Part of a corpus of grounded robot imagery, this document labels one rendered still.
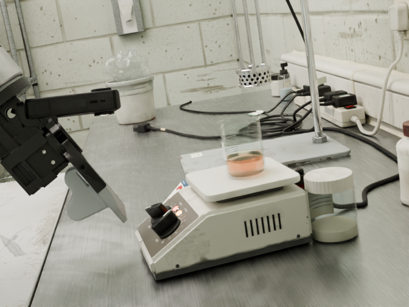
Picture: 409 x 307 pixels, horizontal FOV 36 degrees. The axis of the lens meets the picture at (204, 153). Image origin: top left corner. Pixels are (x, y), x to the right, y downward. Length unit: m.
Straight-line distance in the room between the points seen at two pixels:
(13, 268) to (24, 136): 0.20
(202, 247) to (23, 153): 0.24
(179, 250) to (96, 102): 0.21
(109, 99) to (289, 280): 0.30
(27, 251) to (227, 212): 0.33
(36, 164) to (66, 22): 2.45
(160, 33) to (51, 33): 0.53
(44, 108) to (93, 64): 2.42
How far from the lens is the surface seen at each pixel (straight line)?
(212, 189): 0.74
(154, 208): 0.79
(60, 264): 0.86
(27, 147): 0.76
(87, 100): 0.78
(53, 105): 0.77
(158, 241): 0.75
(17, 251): 0.94
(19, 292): 0.80
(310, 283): 0.68
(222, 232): 0.73
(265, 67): 1.16
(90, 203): 0.77
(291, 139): 1.29
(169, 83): 3.20
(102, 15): 3.18
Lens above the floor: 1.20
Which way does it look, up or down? 13 degrees down
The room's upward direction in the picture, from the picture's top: 9 degrees counter-clockwise
